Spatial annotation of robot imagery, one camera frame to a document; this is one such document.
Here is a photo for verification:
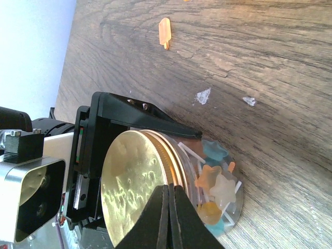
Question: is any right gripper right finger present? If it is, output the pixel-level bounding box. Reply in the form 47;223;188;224
169;184;223;248

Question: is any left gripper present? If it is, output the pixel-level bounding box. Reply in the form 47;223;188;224
64;92;202;230

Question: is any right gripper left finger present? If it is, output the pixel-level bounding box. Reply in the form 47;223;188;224
116;185;169;249

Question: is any clear plastic jar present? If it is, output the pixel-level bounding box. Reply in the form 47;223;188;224
176;140;243;238

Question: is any gold jar lid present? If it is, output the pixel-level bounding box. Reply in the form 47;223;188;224
101;130;187;246

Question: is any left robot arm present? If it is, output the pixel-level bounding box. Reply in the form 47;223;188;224
1;92;202;224

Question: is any fallen popsicle candy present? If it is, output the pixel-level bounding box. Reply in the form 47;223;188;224
158;18;172;50

